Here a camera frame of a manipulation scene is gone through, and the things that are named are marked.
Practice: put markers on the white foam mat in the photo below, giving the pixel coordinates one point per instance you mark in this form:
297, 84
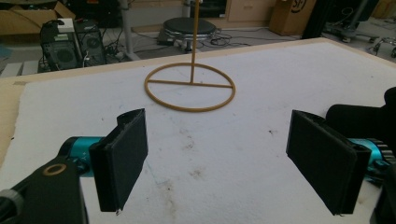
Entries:
218, 149

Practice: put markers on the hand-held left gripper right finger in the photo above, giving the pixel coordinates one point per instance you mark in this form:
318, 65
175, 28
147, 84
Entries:
323, 158

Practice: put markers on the small white box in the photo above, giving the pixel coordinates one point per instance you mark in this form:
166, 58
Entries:
66, 25

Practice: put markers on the tall printed cardboard box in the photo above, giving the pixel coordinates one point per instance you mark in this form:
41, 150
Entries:
291, 18

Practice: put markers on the black stand with wheeled base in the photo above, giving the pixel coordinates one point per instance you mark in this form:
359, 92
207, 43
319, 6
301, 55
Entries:
351, 25

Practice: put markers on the grey flat panels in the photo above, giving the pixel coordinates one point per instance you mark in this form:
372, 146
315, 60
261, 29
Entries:
18, 69

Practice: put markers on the open brown cardboard box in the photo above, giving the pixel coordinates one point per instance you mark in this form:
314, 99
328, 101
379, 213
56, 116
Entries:
25, 18

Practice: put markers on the round black stool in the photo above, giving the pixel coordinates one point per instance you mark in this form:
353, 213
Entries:
188, 26

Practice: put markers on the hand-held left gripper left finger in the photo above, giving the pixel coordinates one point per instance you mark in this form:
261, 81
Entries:
121, 161

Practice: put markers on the grey metal stand pole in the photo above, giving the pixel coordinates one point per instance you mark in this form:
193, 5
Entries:
127, 31

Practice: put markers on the light wooden cabinet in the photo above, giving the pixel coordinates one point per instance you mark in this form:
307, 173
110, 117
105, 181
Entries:
249, 11

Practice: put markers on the black computer tower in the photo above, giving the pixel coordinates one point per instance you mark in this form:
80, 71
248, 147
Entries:
91, 43
60, 53

